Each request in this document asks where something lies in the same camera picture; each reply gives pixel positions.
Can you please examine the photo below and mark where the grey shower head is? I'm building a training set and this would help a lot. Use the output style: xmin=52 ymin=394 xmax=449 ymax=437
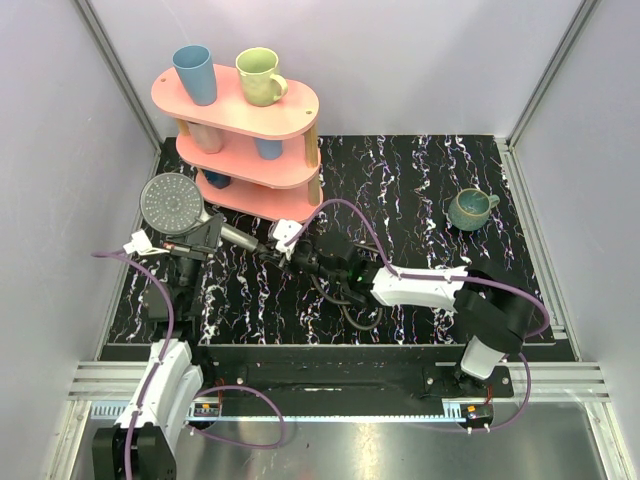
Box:
xmin=139 ymin=173 xmax=266 ymax=253

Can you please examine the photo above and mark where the black shower hose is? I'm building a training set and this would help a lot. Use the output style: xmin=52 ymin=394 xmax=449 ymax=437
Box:
xmin=312 ymin=242 xmax=386 ymax=332

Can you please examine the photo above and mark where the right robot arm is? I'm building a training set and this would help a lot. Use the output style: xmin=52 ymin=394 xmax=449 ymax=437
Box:
xmin=256 ymin=236 xmax=550 ymax=397

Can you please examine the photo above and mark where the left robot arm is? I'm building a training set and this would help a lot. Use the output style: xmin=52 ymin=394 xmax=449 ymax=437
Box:
xmin=92 ymin=247 xmax=216 ymax=479

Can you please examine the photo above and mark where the dark blue cup on shelf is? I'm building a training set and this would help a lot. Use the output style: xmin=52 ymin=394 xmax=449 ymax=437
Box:
xmin=202 ymin=170 xmax=231 ymax=189

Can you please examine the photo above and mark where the pink three-tier shelf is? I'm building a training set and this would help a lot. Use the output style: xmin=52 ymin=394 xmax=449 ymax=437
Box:
xmin=151 ymin=65 xmax=323 ymax=222

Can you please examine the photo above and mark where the pink cup on shelf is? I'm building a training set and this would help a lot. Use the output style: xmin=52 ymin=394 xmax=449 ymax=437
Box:
xmin=188 ymin=122 xmax=224 ymax=154

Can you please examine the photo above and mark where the light green mug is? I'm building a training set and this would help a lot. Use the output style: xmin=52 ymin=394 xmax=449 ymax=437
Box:
xmin=235 ymin=47 xmax=289 ymax=107

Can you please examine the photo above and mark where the teal ceramic mug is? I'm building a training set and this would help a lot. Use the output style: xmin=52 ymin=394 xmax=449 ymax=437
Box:
xmin=447 ymin=188 xmax=500 ymax=232

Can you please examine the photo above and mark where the tall blue cup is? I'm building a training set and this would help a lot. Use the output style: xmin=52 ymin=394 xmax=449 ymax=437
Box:
xmin=172 ymin=45 xmax=217 ymax=106

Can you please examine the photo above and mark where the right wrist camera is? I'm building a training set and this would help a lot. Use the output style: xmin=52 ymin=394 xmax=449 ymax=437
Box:
xmin=268 ymin=219 xmax=302 ymax=258

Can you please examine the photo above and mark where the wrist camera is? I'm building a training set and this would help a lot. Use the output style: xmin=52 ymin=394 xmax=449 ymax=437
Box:
xmin=123 ymin=229 xmax=154 ymax=256
xmin=268 ymin=219 xmax=302 ymax=258

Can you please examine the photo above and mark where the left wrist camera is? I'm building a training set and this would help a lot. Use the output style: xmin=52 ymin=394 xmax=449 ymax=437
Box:
xmin=123 ymin=229 xmax=154 ymax=256

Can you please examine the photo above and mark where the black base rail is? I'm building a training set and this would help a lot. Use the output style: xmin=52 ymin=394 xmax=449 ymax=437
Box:
xmin=149 ymin=343 xmax=531 ymax=416

